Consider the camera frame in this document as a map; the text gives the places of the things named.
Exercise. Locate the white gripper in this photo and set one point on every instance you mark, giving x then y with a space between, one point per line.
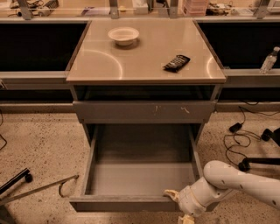
186 201

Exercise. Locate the grey drawer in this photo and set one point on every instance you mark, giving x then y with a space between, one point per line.
144 111
131 165

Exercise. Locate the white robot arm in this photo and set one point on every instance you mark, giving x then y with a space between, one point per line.
219 182

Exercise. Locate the grey top drawer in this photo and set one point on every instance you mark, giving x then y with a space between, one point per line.
144 111

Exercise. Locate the grey drawer cabinet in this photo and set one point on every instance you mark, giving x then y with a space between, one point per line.
105 71

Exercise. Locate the black office chair base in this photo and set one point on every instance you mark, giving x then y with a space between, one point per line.
259 157

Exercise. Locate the black snack bar wrapper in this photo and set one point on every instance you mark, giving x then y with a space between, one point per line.
177 63

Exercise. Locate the black caster leg left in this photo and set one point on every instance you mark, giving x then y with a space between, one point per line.
24 174

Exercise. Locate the clear plastic water bottle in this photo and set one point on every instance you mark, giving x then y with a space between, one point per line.
270 60

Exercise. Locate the metal stand with hook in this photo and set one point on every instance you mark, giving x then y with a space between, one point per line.
42 188

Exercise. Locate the white bowl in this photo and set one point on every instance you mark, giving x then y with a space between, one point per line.
123 36

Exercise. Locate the black power adapter with cable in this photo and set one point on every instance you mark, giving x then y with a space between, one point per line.
239 137

